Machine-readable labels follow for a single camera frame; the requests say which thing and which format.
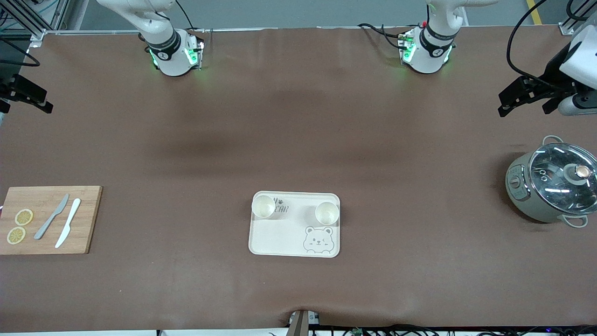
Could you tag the grey plastic knife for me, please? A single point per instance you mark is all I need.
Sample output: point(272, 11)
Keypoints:
point(51, 217)

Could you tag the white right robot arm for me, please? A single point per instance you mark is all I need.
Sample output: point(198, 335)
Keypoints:
point(170, 60)

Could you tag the cream tray with bear print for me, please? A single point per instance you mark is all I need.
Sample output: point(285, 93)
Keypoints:
point(289, 238)

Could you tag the aluminium frame profile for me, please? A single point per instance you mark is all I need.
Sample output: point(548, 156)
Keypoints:
point(32, 23)
point(571, 21)

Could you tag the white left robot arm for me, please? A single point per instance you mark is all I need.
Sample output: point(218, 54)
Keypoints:
point(426, 60)

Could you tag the grey electric cooking pot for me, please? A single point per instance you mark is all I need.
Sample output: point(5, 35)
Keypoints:
point(517, 196)

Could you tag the lemon slice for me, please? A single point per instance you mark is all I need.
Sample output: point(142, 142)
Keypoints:
point(16, 235)
point(24, 217)

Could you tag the glass pot lid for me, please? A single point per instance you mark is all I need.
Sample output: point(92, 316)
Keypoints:
point(555, 184)

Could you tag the table edge camera mount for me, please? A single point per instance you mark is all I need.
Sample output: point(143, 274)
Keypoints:
point(299, 324)

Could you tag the wooden cutting board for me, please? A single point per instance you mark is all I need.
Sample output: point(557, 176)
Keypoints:
point(91, 219)

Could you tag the white plastic cup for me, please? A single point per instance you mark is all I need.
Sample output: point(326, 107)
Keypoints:
point(327, 213)
point(263, 206)

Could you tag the white plastic knife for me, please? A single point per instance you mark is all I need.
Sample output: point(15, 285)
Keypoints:
point(69, 221)

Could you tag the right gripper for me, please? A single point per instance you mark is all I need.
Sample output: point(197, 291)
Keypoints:
point(10, 87)

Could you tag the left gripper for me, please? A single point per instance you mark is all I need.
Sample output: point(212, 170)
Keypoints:
point(551, 74)

